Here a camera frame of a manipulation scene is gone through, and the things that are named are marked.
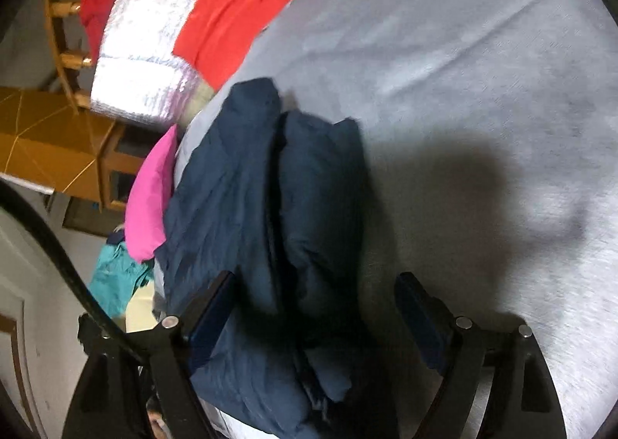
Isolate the pink pillow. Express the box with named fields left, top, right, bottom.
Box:
left=125, top=125, right=178, bottom=262

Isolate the cream yellow garment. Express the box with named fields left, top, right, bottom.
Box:
left=125, top=282, right=157, bottom=333

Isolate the black cable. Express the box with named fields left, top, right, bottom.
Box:
left=0, top=179, right=146, bottom=365

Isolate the silver foil headboard cover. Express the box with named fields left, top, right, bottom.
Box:
left=90, top=0, right=207, bottom=129

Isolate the wooden bed headboard frame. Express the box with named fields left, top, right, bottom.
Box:
left=43, top=0, right=94, bottom=114

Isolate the grey bed sheet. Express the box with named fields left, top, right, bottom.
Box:
left=151, top=0, right=618, bottom=439

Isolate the red-orange pillow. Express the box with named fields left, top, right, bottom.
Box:
left=173, top=0, right=292, bottom=90

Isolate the navy blue jacket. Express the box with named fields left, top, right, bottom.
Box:
left=156, top=78, right=368, bottom=438

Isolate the brown geometric cabinet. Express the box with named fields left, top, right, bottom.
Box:
left=0, top=85, right=146, bottom=213

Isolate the teal garment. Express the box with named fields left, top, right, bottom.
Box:
left=88, top=241, right=154, bottom=319

